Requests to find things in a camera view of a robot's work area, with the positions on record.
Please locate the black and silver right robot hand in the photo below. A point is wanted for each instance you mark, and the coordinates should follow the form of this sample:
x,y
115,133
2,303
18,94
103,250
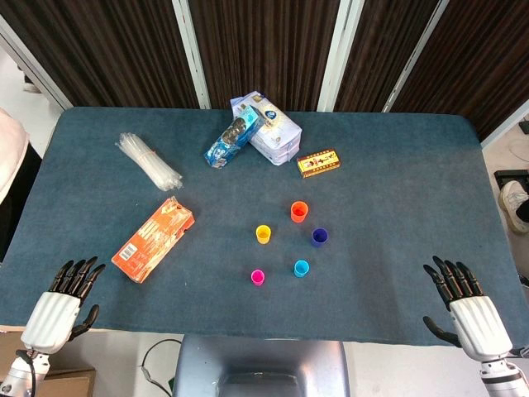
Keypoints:
x,y
479,326

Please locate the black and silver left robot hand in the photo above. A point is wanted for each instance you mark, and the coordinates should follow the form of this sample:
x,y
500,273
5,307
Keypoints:
x,y
51,318

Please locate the dark blue plastic cup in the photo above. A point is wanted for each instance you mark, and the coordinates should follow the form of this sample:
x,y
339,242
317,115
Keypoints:
x,y
320,238

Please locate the light blue plastic cup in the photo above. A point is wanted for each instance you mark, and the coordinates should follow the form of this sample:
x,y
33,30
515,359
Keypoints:
x,y
301,269

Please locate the yellow plastic cup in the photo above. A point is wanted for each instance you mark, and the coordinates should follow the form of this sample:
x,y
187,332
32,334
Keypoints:
x,y
263,235

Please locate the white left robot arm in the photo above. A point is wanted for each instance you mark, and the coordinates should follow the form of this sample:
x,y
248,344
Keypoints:
x,y
18,374

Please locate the brown cardboard box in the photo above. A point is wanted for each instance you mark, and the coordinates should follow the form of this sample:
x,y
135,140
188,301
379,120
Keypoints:
x,y
70,382

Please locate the blue table cloth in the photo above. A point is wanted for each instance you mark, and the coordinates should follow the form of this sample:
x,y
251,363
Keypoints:
x,y
372,269

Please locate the white sneaker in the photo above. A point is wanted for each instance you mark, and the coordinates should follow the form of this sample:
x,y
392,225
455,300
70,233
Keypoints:
x,y
514,207

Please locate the orange biscuit box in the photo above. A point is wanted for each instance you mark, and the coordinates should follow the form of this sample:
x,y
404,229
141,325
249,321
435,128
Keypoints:
x,y
153,240

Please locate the black equipment base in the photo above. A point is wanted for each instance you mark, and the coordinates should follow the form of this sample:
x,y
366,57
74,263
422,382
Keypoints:
x,y
510,175

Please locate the person in white shirt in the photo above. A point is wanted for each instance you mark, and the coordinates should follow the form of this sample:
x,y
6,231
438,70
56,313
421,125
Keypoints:
x,y
10,157

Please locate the bundle of clear plastic straws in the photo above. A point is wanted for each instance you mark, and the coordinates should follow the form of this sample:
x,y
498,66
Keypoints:
x,y
149,161

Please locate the pink plastic cup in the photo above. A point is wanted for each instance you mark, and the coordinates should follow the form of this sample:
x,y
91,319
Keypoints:
x,y
257,278

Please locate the orange plastic cup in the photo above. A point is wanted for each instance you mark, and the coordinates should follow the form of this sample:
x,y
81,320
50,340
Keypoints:
x,y
299,213

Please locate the grey robot chest housing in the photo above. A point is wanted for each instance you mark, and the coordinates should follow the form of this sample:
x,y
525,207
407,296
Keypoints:
x,y
260,364

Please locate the small yellow printed box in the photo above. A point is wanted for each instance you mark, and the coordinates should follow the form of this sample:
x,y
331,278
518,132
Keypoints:
x,y
319,163

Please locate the blue cookie box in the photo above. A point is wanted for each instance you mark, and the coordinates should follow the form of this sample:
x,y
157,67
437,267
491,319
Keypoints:
x,y
233,138

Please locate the dark brown screen panel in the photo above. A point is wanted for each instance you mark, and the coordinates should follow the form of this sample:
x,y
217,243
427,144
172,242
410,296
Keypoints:
x,y
103,49
384,49
264,49
475,54

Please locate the white lilac tissue pack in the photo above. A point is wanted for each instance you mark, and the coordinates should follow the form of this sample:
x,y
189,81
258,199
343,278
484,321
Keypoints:
x,y
277,136

